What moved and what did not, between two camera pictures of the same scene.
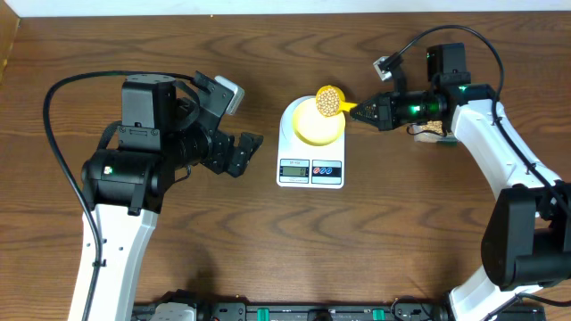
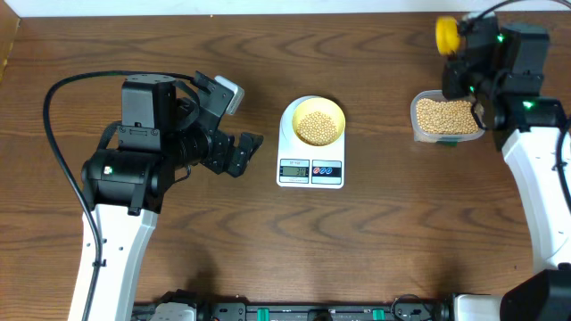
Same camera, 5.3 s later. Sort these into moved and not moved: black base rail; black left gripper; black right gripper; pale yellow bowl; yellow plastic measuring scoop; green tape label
Moved: black right gripper; yellow plastic measuring scoop
Not moved: pale yellow bowl; black left gripper; green tape label; black base rail
